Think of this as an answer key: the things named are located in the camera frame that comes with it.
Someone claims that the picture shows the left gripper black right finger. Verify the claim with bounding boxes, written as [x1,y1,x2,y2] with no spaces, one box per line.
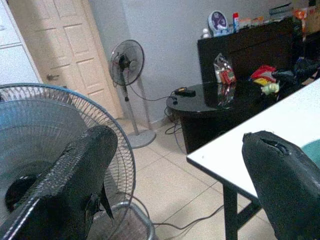
[241,129,320,240]

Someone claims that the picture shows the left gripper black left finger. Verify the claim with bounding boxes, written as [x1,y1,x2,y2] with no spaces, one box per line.
[0,125,119,240]

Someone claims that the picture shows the green board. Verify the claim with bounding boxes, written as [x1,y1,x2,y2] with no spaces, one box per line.
[301,139,320,168]

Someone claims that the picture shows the grey blue standing fan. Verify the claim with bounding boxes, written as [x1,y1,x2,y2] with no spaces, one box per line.
[0,83,158,240]

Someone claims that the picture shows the white folding table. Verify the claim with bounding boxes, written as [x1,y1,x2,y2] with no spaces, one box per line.
[186,77,320,240]

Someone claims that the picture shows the green white packet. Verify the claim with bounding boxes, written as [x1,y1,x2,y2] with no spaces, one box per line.
[261,81,281,95]

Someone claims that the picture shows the black round glass table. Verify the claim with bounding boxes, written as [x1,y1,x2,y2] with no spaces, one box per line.
[166,79,301,155]

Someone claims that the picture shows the red yellow snack packet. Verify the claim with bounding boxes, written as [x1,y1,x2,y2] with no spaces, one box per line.
[250,65,277,86]

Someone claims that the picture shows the black plastic bag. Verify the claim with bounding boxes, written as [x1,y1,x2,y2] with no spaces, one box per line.
[272,57,320,88]

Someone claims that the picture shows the white cabinet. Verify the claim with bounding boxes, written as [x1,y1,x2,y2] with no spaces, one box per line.
[0,0,42,87]

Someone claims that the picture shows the clear snack bag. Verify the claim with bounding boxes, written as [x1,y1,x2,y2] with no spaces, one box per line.
[213,53,237,85]

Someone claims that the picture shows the black power adapter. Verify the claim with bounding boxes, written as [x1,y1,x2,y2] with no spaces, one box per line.
[174,87,197,97]

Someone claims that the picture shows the beige panel door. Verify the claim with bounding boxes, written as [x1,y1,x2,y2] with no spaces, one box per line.
[8,0,123,120]

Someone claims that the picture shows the black sideboard cabinet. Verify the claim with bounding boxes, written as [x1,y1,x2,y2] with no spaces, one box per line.
[197,16,320,83]

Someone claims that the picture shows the brown cardboard box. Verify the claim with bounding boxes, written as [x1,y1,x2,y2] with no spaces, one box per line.
[306,6,320,33]

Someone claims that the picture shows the blue red spray bottle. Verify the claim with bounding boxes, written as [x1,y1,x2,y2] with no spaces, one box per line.
[232,12,241,33]

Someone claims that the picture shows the orange white package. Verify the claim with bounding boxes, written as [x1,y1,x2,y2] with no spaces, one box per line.
[292,7,310,33]

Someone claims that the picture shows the white box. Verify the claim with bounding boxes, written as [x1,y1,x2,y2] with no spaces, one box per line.
[268,3,293,20]

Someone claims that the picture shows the black pedestal fan cable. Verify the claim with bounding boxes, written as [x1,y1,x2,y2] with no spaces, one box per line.
[127,83,176,103]

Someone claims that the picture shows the black floor cable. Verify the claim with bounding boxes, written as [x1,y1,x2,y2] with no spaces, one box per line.
[163,107,188,154]

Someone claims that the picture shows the black fan power cable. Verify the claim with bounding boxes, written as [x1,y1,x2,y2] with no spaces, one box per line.
[117,192,225,231]

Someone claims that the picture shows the grey black pedestal fan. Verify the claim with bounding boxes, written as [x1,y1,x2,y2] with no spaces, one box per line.
[109,39,157,150]

